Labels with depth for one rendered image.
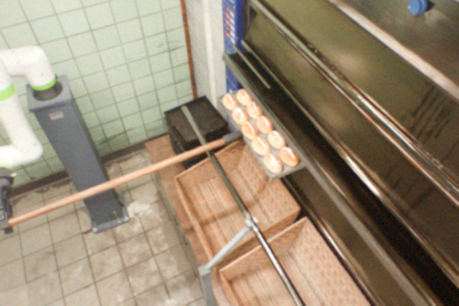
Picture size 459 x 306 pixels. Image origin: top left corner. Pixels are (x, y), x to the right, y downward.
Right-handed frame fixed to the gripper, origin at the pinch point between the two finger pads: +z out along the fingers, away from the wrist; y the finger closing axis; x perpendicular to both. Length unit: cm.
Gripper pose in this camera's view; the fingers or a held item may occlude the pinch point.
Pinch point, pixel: (6, 223)
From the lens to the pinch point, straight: 179.9
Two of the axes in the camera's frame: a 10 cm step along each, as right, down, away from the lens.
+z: 4.3, 6.7, -6.0
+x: -9.0, 3.4, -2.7
